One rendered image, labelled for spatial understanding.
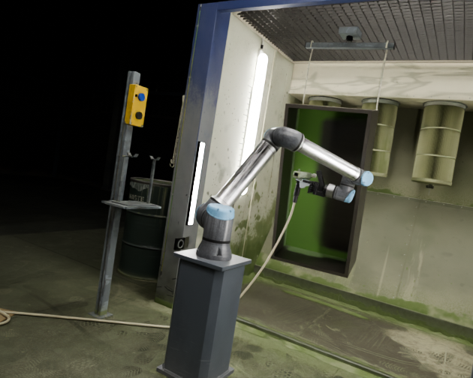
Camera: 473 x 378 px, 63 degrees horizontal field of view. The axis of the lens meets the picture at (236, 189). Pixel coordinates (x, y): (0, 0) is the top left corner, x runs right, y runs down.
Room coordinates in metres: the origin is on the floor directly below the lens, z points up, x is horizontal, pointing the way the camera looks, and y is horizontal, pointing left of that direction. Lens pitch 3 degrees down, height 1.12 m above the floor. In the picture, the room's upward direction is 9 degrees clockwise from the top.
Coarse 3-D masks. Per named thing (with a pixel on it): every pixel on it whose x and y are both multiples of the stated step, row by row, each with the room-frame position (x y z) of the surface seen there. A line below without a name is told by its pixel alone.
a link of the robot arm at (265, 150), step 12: (264, 144) 2.26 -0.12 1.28; (252, 156) 2.25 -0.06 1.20; (264, 156) 2.25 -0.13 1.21; (240, 168) 2.25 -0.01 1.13; (252, 168) 2.23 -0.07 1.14; (240, 180) 2.21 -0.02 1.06; (252, 180) 2.26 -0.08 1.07; (228, 192) 2.20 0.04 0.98; (240, 192) 2.22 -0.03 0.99; (204, 204) 2.21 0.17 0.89; (228, 204) 2.20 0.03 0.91
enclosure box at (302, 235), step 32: (320, 128) 3.09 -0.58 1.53; (352, 128) 2.99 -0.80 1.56; (288, 160) 3.09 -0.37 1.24; (352, 160) 3.02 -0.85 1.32; (288, 192) 3.21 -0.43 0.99; (288, 224) 3.32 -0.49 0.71; (320, 224) 3.20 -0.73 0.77; (352, 224) 2.73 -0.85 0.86; (288, 256) 3.10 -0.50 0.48; (320, 256) 3.15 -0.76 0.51; (352, 256) 2.86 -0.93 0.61
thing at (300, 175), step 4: (296, 172) 2.50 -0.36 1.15; (300, 172) 2.50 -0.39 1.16; (304, 172) 2.59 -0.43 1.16; (308, 172) 2.69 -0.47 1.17; (292, 176) 2.51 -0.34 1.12; (296, 176) 2.50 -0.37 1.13; (300, 176) 2.52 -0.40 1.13; (304, 176) 2.60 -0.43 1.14; (308, 176) 2.69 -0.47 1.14; (312, 176) 2.85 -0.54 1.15; (296, 180) 2.60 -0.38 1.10; (300, 180) 2.57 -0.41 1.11; (296, 184) 2.60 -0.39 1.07; (296, 188) 2.60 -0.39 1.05; (296, 192) 2.60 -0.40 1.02; (296, 196) 2.60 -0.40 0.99; (296, 200) 2.61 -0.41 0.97
